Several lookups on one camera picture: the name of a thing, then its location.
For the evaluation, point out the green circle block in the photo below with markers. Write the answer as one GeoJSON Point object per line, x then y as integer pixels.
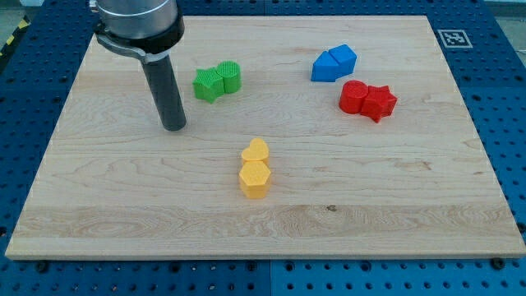
{"type": "Point", "coordinates": [230, 71]}

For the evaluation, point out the red circle block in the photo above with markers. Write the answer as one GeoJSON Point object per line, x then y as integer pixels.
{"type": "Point", "coordinates": [352, 96]}

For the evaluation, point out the yellow heart block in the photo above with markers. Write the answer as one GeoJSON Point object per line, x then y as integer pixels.
{"type": "Point", "coordinates": [257, 150]}

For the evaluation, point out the yellow hexagon block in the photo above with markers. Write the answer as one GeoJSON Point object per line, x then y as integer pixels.
{"type": "Point", "coordinates": [254, 179]}

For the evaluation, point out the wooden board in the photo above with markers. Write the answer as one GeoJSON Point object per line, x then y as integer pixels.
{"type": "Point", "coordinates": [342, 137]}

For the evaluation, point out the green star block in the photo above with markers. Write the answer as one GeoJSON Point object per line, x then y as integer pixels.
{"type": "Point", "coordinates": [208, 85]}

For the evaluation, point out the blue triangle block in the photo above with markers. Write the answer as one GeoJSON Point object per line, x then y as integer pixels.
{"type": "Point", "coordinates": [325, 68]}

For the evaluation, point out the blue pentagon block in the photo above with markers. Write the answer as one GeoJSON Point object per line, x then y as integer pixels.
{"type": "Point", "coordinates": [346, 59]}

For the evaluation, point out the red star block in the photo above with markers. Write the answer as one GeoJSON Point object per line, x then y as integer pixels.
{"type": "Point", "coordinates": [379, 103]}

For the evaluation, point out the black cylindrical pointer rod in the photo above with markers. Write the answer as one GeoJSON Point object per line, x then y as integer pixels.
{"type": "Point", "coordinates": [164, 89]}

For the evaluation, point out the white fiducial marker tag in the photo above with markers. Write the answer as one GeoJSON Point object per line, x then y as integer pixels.
{"type": "Point", "coordinates": [454, 39]}

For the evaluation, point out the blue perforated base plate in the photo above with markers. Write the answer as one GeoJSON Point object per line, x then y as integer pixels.
{"type": "Point", "coordinates": [39, 75]}

